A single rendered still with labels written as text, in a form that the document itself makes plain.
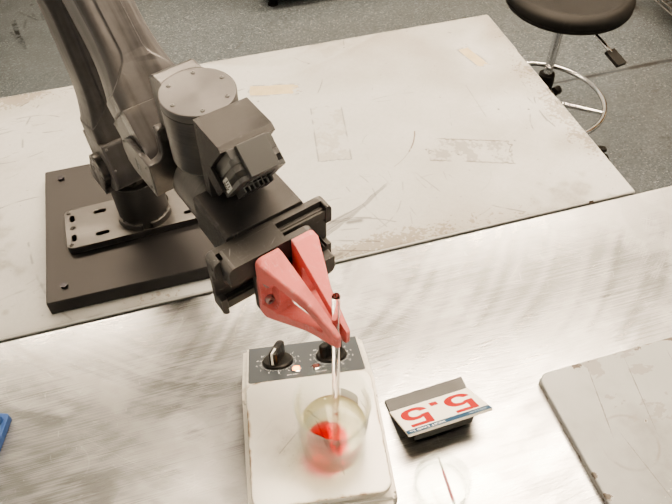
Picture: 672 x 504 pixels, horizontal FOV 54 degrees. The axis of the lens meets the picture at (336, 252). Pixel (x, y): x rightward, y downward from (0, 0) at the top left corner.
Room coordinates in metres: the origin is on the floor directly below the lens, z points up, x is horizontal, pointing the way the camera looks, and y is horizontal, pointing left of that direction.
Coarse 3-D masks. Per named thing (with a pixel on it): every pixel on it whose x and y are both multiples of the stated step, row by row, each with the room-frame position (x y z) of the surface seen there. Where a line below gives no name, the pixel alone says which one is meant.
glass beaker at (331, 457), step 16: (320, 368) 0.28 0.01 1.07; (304, 384) 0.26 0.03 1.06; (320, 384) 0.27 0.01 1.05; (352, 384) 0.27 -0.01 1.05; (304, 400) 0.26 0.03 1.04; (368, 400) 0.25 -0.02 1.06; (368, 416) 0.23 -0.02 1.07; (304, 432) 0.23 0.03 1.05; (304, 448) 0.23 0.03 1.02; (320, 448) 0.22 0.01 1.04; (336, 448) 0.22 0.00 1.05; (352, 448) 0.22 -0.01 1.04; (320, 464) 0.22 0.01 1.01; (336, 464) 0.22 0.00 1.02; (352, 464) 0.22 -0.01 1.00
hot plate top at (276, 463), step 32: (256, 384) 0.31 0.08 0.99; (288, 384) 0.31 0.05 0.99; (256, 416) 0.27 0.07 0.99; (288, 416) 0.27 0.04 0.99; (256, 448) 0.24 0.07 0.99; (288, 448) 0.24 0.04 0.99; (384, 448) 0.24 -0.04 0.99; (256, 480) 0.21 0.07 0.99; (288, 480) 0.21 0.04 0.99; (320, 480) 0.21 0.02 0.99; (352, 480) 0.21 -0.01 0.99; (384, 480) 0.21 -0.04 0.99
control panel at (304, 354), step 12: (264, 348) 0.38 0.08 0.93; (288, 348) 0.38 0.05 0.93; (300, 348) 0.38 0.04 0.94; (312, 348) 0.38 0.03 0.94; (348, 348) 0.37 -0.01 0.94; (252, 360) 0.36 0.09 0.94; (300, 360) 0.35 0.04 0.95; (312, 360) 0.35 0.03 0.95; (348, 360) 0.35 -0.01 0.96; (360, 360) 0.35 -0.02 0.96; (252, 372) 0.34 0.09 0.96; (264, 372) 0.34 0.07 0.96; (276, 372) 0.34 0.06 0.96; (288, 372) 0.33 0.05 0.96; (300, 372) 0.33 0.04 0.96
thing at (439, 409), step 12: (456, 396) 0.33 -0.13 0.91; (468, 396) 0.33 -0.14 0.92; (420, 408) 0.32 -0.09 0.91; (432, 408) 0.31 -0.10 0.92; (444, 408) 0.31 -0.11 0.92; (456, 408) 0.31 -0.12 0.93; (468, 408) 0.31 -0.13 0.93; (408, 420) 0.30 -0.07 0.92; (420, 420) 0.30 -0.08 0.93; (432, 420) 0.29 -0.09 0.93
